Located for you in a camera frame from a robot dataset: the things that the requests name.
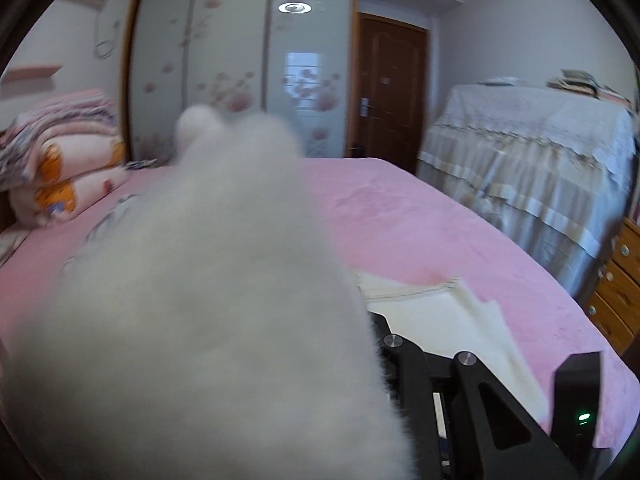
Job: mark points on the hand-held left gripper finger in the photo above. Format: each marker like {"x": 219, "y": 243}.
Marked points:
{"x": 400, "y": 360}

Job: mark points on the white fluffy cardigan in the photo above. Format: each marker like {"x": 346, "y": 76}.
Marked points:
{"x": 200, "y": 335}

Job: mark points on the wooden drawer cabinet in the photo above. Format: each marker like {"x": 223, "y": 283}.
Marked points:
{"x": 617, "y": 285}

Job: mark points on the pink bed blanket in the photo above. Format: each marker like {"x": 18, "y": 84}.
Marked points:
{"x": 425, "y": 230}

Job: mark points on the lace covered furniture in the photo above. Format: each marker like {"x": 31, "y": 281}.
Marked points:
{"x": 530, "y": 160}

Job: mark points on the brown wooden door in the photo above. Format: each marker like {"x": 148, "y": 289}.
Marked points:
{"x": 387, "y": 95}

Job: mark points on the stack of books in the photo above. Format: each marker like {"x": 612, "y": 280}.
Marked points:
{"x": 590, "y": 82}

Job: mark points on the black and white patterned garment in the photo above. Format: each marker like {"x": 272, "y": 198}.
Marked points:
{"x": 142, "y": 164}

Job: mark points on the floral sliding door wardrobe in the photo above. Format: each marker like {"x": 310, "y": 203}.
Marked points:
{"x": 240, "y": 60}

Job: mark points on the folded cartoon bear quilt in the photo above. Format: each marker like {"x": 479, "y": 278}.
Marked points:
{"x": 60, "y": 160}

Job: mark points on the pink wall shelf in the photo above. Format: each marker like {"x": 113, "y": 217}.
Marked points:
{"x": 30, "y": 74}

